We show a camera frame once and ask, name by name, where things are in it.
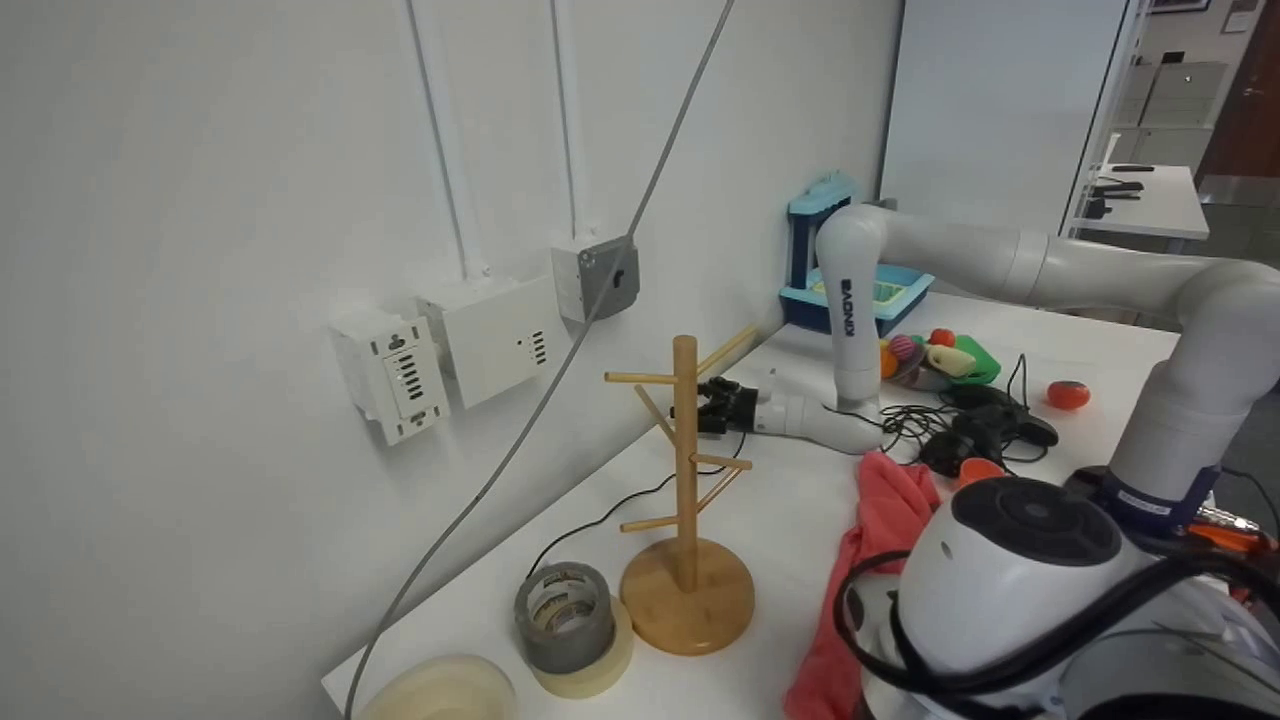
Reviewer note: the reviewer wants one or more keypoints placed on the orange cloth garment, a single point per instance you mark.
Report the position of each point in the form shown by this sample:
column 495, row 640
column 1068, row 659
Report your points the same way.
column 893, row 500

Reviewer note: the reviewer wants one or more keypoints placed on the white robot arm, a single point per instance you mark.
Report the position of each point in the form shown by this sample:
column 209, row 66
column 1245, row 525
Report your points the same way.
column 1083, row 597

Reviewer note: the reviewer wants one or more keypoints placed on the blue plastic bin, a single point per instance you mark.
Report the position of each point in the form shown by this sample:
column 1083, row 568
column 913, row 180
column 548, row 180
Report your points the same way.
column 807, row 287

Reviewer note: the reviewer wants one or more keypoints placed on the wooden mug tree stand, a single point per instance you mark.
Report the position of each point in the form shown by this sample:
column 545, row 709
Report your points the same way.
column 685, row 595

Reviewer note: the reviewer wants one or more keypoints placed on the grey tape roll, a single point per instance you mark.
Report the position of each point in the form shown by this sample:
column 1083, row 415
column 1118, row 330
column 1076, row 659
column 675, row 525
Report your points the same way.
column 562, row 597

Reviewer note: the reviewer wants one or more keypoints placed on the cream tape roll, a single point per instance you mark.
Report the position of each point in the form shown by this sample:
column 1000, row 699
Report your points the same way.
column 579, row 666

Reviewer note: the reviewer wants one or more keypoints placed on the orange plastic cup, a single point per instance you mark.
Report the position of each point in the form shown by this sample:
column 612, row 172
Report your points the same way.
column 978, row 469

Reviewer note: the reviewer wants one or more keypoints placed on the cream round bowl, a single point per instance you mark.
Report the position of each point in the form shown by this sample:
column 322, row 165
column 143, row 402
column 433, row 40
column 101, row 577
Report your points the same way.
column 444, row 688

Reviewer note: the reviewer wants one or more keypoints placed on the grey wall junction box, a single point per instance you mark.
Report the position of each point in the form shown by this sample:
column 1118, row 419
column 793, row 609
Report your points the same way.
column 596, row 281

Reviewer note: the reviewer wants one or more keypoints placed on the small black camera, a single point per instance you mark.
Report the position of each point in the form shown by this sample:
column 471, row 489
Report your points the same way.
column 725, row 407

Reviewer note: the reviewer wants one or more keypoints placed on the white wall socket box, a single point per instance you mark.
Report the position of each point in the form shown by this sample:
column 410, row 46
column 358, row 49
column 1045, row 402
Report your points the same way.
column 495, row 334

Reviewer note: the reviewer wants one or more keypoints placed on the white network wall box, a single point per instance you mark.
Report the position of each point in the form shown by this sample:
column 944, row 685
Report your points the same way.
column 392, row 375

